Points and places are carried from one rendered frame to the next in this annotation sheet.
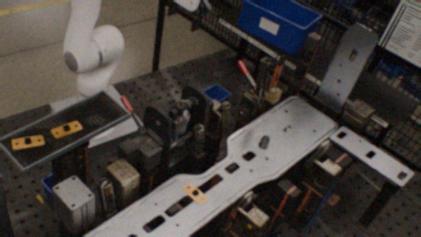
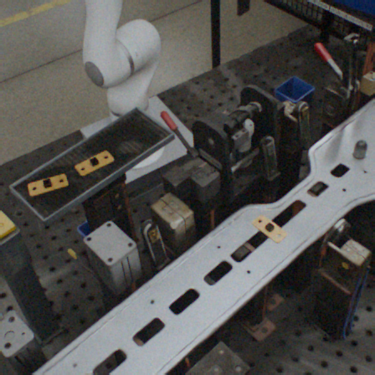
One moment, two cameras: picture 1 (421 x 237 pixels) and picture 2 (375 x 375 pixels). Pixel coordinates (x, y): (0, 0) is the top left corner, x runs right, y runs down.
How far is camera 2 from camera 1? 0.08 m
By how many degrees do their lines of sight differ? 8
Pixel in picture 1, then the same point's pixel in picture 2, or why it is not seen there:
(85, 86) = (118, 103)
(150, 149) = (204, 177)
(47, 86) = (83, 105)
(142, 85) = (197, 90)
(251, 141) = (341, 151)
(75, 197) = (111, 249)
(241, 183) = (331, 208)
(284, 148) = not seen: outside the picture
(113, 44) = (145, 43)
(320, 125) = not seen: outside the picture
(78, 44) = (100, 50)
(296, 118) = not seen: outside the picture
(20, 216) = (57, 275)
